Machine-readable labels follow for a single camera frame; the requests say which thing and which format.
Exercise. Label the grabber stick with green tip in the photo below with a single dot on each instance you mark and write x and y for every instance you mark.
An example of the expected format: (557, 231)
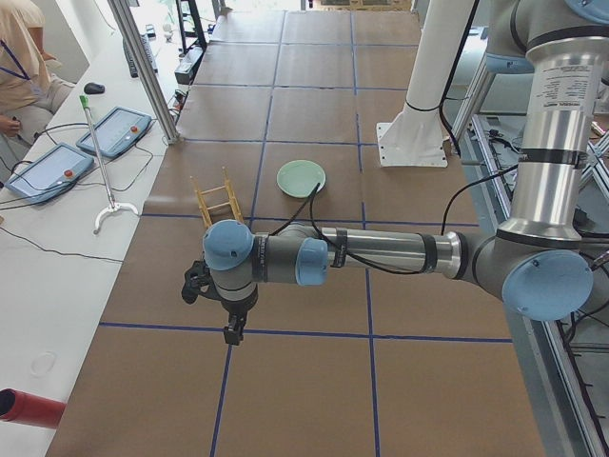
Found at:
(113, 206)

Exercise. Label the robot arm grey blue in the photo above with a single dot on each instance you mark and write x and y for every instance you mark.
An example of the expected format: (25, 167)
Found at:
(532, 262)

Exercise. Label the white pedestal column with base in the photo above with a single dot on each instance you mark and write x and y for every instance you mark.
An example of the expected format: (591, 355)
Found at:
(414, 138)

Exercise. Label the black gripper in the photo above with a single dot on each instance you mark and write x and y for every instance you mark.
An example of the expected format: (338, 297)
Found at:
(236, 311)

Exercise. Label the teach pendant tablet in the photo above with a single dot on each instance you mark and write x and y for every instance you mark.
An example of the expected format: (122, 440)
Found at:
(119, 130)
(51, 174)

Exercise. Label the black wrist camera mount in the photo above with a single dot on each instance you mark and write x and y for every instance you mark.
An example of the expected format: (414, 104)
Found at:
(198, 282)

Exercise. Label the near teach pendant tablet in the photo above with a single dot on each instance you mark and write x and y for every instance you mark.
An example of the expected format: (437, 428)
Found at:
(51, 174)

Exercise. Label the aluminium frame post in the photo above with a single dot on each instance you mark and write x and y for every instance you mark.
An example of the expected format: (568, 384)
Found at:
(129, 30)

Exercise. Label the seated person in beige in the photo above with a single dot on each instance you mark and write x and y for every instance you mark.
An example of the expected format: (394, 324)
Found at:
(30, 93)

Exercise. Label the light green plate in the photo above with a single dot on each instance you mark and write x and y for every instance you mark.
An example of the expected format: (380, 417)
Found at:
(298, 178)

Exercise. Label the far teach pendant tablet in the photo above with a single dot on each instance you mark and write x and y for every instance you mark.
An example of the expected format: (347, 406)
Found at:
(119, 130)

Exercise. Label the wooden dish rack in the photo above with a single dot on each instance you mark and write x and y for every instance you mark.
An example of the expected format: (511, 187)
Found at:
(217, 200)

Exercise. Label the black computer mouse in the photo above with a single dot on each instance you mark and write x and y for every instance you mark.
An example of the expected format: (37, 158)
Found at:
(94, 88)

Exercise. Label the red cylinder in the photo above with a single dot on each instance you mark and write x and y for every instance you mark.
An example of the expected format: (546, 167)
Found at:
(28, 409)

